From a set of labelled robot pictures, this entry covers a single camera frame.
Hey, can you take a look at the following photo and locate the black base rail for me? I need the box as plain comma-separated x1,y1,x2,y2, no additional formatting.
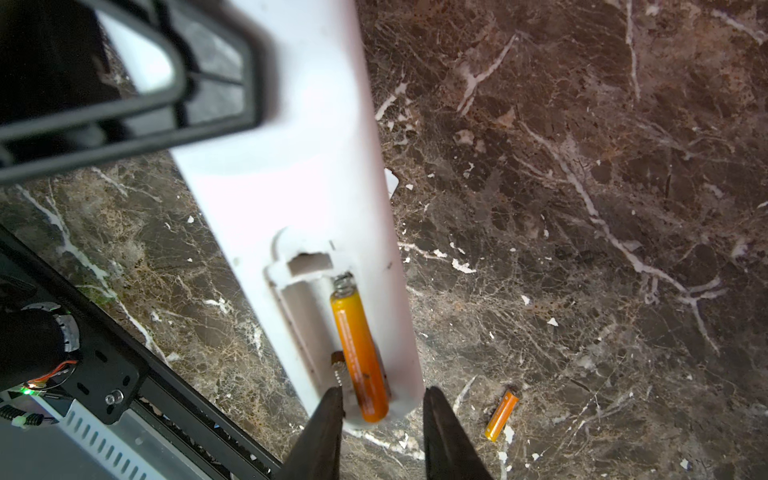
1,229,281,479

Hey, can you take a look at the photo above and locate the white slotted cable duct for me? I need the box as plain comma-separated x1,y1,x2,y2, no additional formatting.
34,397,210,480

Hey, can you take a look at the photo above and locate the orange battery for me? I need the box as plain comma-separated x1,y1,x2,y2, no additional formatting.
330,273,389,423
484,388,519,442

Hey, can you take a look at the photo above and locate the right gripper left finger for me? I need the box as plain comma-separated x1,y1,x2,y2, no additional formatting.
274,387,345,480

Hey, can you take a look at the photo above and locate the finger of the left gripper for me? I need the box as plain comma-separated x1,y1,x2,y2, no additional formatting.
1,1,264,185

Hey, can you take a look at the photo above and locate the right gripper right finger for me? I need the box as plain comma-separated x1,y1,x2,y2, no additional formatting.
423,386,492,480

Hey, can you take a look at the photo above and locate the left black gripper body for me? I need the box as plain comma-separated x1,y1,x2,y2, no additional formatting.
1,1,120,144

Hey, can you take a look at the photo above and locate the white remote control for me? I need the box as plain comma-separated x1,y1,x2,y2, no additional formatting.
98,0,426,430

